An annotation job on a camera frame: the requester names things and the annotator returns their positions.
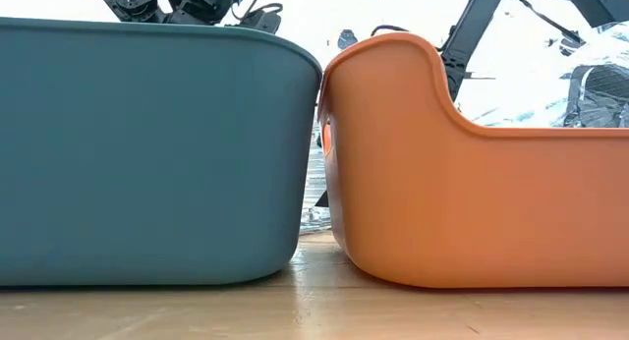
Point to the orange plastic bin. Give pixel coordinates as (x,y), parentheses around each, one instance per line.
(467,207)

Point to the dark ceiling fixture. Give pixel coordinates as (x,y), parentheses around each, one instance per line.
(572,46)
(347,39)

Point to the teal plastic bin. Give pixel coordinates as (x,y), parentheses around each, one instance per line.
(147,158)

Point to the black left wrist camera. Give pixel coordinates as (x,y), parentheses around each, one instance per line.
(263,21)

